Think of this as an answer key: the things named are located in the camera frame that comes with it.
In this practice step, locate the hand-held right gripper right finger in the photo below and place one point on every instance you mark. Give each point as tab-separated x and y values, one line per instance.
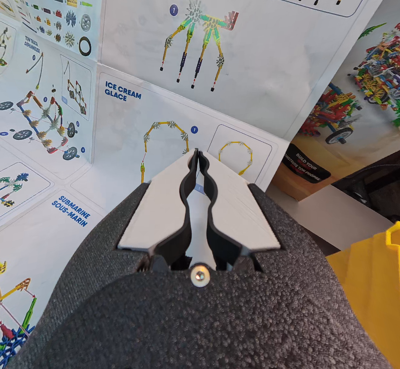
244	216

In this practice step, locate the yellow plastic bin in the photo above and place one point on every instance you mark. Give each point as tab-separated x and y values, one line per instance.
369	300

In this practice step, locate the printed instruction sheet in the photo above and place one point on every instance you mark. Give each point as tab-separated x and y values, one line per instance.
269	31

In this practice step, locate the black object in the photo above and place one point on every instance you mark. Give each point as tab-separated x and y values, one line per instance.
372	185

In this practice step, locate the toy set cardboard box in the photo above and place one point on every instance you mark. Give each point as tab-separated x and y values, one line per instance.
350	125

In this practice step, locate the grey desk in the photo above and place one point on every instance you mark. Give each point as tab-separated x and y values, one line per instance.
331	213

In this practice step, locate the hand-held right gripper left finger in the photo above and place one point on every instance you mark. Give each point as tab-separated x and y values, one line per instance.
156	216

